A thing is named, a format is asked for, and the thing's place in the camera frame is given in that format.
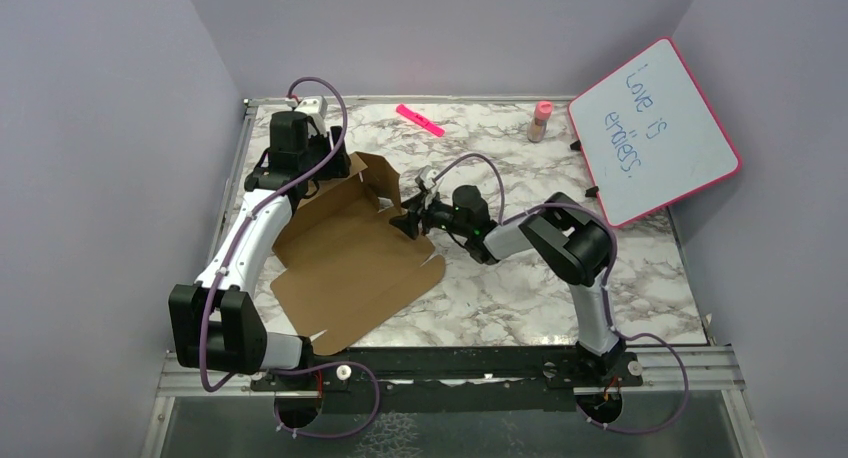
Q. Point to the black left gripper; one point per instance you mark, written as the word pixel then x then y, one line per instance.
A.
pixel 337 167

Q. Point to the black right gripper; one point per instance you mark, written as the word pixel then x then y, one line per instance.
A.
pixel 408 222

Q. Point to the brown cardboard box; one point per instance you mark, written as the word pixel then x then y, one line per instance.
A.
pixel 346 268

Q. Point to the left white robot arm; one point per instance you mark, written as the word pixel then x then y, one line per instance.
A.
pixel 215 324

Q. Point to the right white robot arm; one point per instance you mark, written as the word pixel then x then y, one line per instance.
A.
pixel 575 244

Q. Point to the pink highlighter marker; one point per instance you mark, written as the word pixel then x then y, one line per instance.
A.
pixel 420 120

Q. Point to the pink-capped pen jar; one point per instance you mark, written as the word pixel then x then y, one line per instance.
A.
pixel 537 127

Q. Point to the pink-framed whiteboard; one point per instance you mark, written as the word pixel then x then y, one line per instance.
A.
pixel 649 135

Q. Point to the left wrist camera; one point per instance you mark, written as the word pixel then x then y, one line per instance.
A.
pixel 311 106

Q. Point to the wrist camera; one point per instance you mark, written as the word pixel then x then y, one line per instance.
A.
pixel 428 183
pixel 311 106

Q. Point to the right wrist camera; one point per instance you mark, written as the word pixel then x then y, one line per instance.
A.
pixel 428 183

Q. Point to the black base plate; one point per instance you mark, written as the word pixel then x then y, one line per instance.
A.
pixel 360 381

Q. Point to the aluminium frame rail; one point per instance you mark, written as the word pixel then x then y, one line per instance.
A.
pixel 664 368

